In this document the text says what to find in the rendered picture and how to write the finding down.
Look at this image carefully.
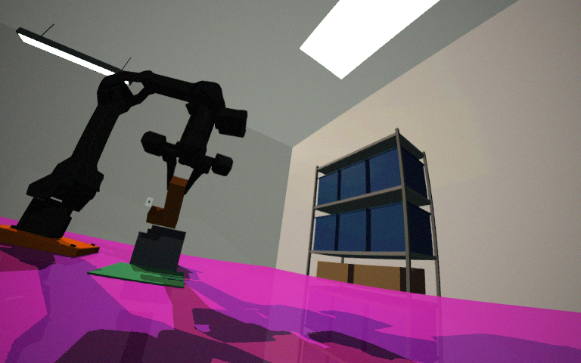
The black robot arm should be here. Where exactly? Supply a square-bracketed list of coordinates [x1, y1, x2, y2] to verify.
[10, 70, 248, 238]

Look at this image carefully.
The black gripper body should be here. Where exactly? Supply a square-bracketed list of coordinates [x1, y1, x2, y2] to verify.
[141, 121, 233, 176]

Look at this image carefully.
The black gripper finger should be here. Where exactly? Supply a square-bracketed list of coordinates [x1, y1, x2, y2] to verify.
[184, 160, 211, 195]
[161, 149, 177, 190]

